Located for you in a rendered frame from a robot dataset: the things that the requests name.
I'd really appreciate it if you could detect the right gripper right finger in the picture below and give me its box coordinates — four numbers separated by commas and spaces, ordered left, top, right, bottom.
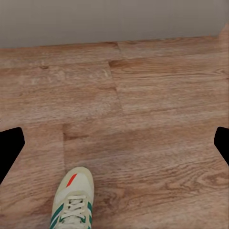
214, 127, 229, 165

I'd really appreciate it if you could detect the gym shoe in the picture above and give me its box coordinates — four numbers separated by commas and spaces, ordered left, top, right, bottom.
50, 166, 94, 229

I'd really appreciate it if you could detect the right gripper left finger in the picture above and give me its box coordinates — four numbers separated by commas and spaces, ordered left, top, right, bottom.
0, 127, 25, 184

